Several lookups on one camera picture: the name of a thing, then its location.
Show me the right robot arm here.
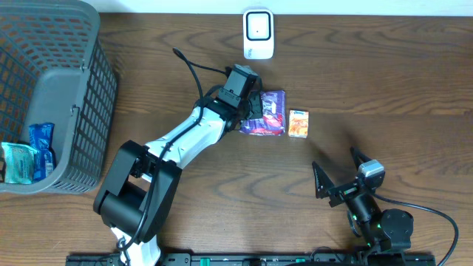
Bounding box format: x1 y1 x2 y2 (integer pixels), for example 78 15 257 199
312 147 414 252

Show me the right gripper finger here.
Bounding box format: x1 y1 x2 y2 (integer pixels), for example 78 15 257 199
312 161 334 198
350 146 372 170

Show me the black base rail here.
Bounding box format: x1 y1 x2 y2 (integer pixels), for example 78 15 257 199
65 251 436 266

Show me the teal wet wipes packet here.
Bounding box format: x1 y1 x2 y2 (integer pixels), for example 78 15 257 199
1 143 38 185

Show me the orange tissue pack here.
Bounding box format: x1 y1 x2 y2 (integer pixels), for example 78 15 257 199
288 109 309 138

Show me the blue snack packet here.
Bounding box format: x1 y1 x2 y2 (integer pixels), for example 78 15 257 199
29 123 55 183

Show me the grey plastic mesh basket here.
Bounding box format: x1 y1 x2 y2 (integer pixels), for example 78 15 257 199
1 1 118 194

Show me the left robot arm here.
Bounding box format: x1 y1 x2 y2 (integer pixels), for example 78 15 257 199
93 90 262 265

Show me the purple sanitary pad pack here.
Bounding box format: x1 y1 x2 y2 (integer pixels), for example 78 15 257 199
239 90 286 136

